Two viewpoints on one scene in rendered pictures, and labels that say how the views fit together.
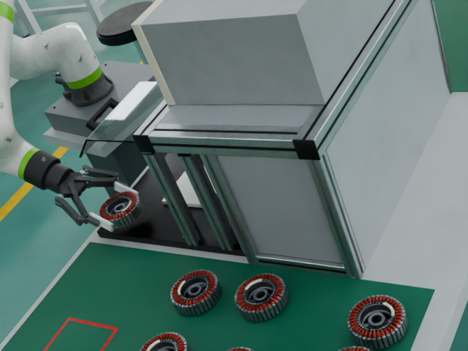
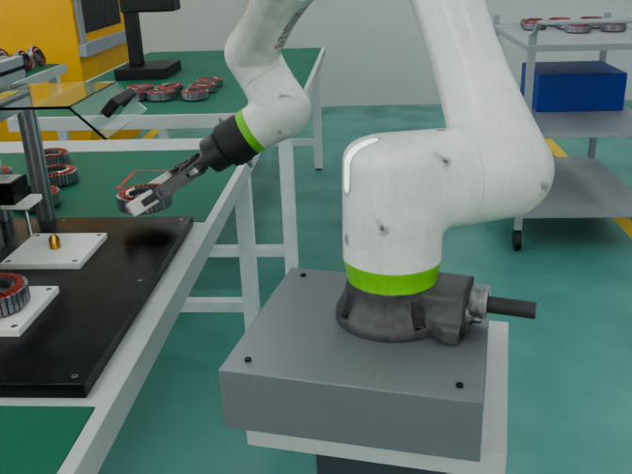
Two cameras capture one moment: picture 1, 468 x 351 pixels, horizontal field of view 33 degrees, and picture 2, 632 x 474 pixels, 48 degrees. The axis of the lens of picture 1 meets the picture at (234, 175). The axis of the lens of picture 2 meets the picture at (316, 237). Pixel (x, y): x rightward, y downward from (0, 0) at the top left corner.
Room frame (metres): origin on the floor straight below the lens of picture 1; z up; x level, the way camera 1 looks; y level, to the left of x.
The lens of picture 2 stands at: (3.01, -0.28, 1.29)
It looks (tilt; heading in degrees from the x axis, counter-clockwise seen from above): 22 degrees down; 142
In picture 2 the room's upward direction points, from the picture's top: 2 degrees counter-clockwise
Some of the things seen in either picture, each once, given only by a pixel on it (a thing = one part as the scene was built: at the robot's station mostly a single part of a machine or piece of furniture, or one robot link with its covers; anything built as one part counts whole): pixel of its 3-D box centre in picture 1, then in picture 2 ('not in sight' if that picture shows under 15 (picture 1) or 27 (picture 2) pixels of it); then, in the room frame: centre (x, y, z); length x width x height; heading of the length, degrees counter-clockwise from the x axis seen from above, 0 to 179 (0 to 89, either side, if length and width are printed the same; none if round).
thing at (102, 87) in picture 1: (80, 83); (432, 301); (2.44, 0.35, 0.86); 0.26 x 0.15 x 0.06; 32
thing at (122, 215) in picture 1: (120, 209); (144, 198); (1.68, 0.30, 0.82); 0.11 x 0.11 x 0.04
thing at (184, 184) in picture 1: (198, 185); (55, 250); (1.71, 0.09, 0.78); 0.15 x 0.15 x 0.01; 48
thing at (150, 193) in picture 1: (227, 161); (22, 286); (1.79, 0.00, 0.76); 0.64 x 0.47 x 0.02; 138
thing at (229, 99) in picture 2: not in sight; (210, 149); (-0.09, 1.46, 0.37); 1.85 x 1.10 x 0.75; 138
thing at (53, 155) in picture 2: not in sight; (49, 158); (0.99, 0.33, 0.77); 0.11 x 0.11 x 0.04
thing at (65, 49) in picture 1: (68, 54); (402, 206); (2.40, 0.34, 0.98); 0.16 x 0.13 x 0.19; 73
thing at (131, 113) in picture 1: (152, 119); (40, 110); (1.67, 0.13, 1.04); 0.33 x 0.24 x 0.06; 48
